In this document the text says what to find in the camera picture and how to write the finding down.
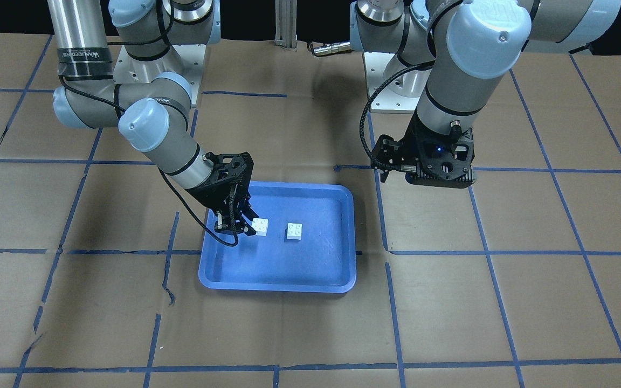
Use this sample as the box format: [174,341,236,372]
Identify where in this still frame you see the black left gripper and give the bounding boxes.
[370,116,477,189]

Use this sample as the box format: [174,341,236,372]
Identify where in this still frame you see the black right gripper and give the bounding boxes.
[187,152,258,236]

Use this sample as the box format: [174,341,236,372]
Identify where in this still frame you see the white block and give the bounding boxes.
[251,218,269,237]
[286,223,302,241]

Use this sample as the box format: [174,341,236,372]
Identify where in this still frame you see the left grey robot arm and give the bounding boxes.
[350,1,621,188]

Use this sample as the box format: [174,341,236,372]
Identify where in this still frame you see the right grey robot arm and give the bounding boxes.
[47,1,257,238]

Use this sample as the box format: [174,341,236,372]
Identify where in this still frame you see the blue plastic tray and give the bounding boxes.
[198,181,357,293]

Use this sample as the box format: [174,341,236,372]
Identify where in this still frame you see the brown paper table cover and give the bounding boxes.
[0,34,621,387]

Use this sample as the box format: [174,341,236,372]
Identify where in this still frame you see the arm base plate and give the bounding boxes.
[363,52,430,114]
[113,45,208,108]

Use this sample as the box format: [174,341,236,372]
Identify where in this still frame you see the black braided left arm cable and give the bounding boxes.
[359,59,435,173]

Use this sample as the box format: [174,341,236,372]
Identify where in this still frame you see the aluminium frame post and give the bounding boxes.
[274,0,298,51]

